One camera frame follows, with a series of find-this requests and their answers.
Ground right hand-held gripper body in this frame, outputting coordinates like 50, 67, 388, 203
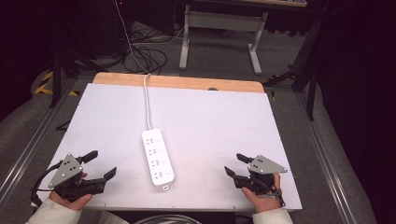
233, 154, 289, 198

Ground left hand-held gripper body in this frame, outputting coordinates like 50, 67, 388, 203
48, 152, 106, 202

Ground person's left hand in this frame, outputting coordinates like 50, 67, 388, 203
48, 172, 94, 212

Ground person's right hand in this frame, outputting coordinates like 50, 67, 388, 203
240, 173, 283, 214

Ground white power strip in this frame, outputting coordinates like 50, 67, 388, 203
141, 128, 176, 191

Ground white board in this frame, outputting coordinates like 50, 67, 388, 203
31, 82, 304, 213

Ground yellow black floor tape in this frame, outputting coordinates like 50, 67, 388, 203
34, 70, 79, 97

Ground black tripod stand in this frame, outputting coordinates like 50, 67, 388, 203
49, 46, 108, 109

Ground black metal stand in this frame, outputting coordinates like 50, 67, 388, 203
263, 18, 321, 121

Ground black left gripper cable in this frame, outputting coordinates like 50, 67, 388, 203
30, 160, 64, 207

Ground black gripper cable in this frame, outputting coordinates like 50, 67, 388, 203
30, 160, 64, 207
261, 178, 287, 208

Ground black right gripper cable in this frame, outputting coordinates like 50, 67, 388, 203
261, 178, 287, 208

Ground aluminium floor rail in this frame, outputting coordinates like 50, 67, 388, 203
0, 78, 78, 200
295, 92, 359, 224

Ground grey curved cable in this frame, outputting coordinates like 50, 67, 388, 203
133, 214, 204, 224

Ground white power strip cable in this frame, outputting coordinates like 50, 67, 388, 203
113, 0, 153, 131

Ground black floor cables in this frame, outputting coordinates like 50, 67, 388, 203
123, 29, 185, 75

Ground white metal desk frame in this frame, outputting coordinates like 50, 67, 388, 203
178, 4, 269, 76

